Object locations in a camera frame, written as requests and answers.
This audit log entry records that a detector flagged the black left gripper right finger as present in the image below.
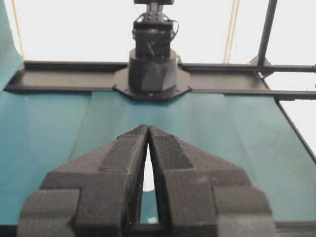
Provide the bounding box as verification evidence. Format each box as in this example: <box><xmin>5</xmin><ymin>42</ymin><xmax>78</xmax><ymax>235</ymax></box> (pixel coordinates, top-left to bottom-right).
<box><xmin>148</xmin><ymin>126</ymin><xmax>276</xmax><ymax>237</ymax></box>

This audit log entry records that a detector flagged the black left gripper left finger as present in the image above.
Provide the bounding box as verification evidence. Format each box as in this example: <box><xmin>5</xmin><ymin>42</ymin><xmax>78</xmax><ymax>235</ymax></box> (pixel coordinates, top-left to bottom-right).
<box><xmin>19</xmin><ymin>125</ymin><xmax>148</xmax><ymax>237</ymax></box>

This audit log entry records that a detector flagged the black octagonal right base plate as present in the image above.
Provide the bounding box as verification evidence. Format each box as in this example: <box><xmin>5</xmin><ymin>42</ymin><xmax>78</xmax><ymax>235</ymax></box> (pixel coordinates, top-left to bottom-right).
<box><xmin>114</xmin><ymin>68</ymin><xmax>192</xmax><ymax>102</ymax></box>

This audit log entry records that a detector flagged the black metal frame rail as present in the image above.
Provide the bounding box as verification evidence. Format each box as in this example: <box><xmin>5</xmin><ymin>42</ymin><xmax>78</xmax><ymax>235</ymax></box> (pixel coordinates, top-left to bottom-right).
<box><xmin>5</xmin><ymin>0</ymin><xmax>316</xmax><ymax>101</ymax></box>

